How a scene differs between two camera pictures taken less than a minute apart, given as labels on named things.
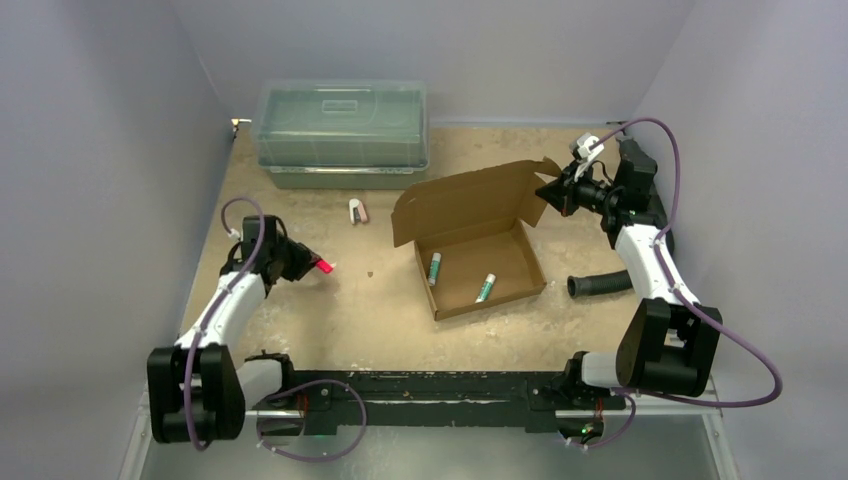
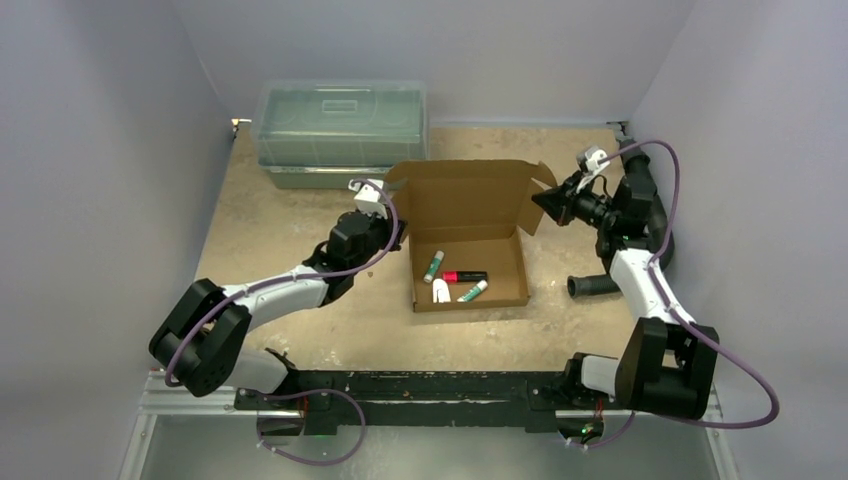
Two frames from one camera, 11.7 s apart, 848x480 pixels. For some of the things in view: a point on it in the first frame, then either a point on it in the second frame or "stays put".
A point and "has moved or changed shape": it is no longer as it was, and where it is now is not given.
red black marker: (324, 266) has moved or changed shape
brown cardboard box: (474, 235) has moved or changed shape
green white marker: (486, 288) -> (478, 287)
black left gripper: (303, 259) -> (387, 226)
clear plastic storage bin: (341, 134) stays put
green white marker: (434, 268) stays put
